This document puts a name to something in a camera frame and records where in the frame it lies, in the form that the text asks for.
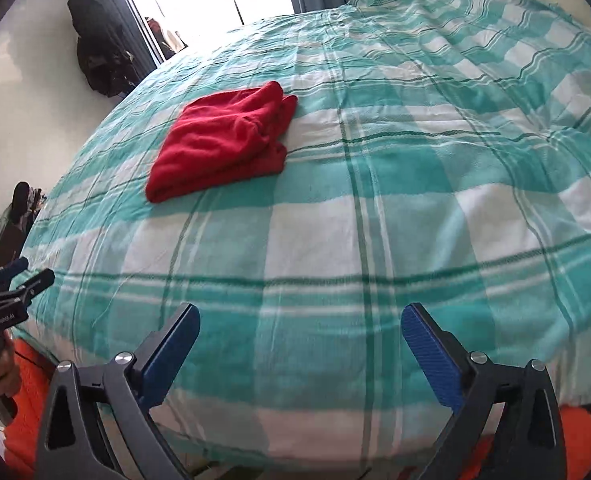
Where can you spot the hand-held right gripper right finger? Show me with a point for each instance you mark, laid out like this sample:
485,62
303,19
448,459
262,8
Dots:
428,350

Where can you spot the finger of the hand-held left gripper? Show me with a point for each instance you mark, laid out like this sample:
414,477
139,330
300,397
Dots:
12,269
35,285

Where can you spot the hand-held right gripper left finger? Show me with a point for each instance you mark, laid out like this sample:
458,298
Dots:
170,355

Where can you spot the red sweater with white rabbit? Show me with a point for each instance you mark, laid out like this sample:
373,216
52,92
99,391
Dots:
220,140

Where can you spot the heap of bags and socks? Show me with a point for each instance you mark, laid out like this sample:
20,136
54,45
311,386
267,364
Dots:
10,235

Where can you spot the teal plaid bed blanket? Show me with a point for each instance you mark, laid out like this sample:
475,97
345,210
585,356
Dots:
375,210

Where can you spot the orange fleece garment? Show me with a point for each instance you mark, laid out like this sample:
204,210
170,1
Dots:
580,440

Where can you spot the dark hanging coats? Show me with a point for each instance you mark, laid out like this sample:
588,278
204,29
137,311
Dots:
97,55

